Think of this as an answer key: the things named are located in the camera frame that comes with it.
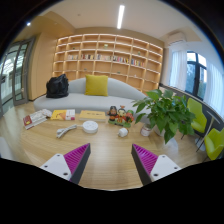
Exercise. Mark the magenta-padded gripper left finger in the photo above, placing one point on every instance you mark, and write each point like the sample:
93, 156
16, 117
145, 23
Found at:
58, 165

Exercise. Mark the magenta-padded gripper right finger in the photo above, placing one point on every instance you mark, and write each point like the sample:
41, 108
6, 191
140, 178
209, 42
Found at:
160, 166

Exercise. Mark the white cube charger gold band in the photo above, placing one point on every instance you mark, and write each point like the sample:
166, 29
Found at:
123, 132

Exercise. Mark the round white power strip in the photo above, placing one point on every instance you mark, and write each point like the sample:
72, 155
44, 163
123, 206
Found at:
90, 126

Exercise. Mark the yellow and white book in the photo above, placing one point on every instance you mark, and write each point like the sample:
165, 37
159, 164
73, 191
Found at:
61, 114

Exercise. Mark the red and white magazine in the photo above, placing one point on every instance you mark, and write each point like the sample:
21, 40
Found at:
33, 120

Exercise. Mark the green potted plant white pot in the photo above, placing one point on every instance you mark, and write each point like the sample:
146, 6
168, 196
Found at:
166, 115

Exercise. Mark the lime green chair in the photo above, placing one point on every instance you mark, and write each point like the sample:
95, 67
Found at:
215, 143
199, 116

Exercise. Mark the flat yellow book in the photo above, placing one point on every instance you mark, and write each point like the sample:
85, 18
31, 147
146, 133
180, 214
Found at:
92, 115

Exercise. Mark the three-figure cartoon figurine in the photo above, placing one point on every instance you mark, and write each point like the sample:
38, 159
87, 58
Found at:
120, 116

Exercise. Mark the light grey curved sofa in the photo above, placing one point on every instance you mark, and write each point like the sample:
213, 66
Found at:
76, 100

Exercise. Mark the black bag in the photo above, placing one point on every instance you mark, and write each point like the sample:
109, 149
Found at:
57, 87

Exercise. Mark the yellow cushion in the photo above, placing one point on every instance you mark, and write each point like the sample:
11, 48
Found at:
96, 85

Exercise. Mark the white sheer curtain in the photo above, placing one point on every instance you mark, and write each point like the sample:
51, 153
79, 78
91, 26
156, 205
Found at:
177, 68
216, 90

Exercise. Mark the dark-framed window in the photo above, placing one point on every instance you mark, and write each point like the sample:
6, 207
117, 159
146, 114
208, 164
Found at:
196, 75

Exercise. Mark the round ceiling spotlight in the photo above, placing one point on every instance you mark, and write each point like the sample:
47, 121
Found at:
28, 23

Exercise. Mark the long ceiling light strip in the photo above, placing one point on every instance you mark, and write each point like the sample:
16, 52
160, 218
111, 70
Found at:
120, 16

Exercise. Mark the glass door dark frame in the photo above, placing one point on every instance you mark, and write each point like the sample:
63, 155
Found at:
15, 73

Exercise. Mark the wooden wall shelf unit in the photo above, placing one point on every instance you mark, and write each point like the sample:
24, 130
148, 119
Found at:
106, 65

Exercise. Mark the white wall air conditioner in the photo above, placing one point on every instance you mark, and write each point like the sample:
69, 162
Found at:
176, 38

